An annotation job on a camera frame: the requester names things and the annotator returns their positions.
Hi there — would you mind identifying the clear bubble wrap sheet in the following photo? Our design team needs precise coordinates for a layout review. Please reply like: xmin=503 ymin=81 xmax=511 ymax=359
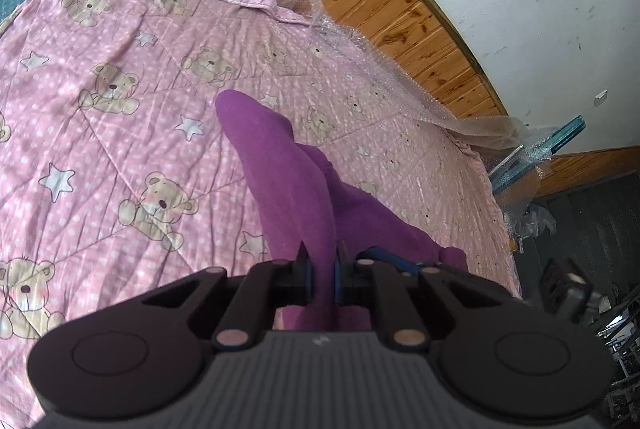
xmin=235 ymin=0 xmax=527 ymax=152

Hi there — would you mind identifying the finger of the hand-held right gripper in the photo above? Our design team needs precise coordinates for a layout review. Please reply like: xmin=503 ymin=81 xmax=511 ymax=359
xmin=362 ymin=247 xmax=420 ymax=274

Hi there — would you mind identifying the pink bear print blanket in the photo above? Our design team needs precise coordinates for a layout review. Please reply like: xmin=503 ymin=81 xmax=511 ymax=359
xmin=0 ymin=0 xmax=524 ymax=341

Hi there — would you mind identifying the purple garment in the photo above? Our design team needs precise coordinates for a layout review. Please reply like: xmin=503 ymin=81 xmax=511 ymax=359
xmin=215 ymin=90 xmax=469 ymax=331

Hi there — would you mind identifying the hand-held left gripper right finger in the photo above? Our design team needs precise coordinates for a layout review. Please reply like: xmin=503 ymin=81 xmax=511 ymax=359
xmin=333 ymin=243 xmax=502 ymax=352

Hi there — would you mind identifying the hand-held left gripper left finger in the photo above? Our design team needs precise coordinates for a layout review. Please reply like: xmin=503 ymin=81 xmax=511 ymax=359
xmin=142 ymin=241 xmax=317 ymax=352

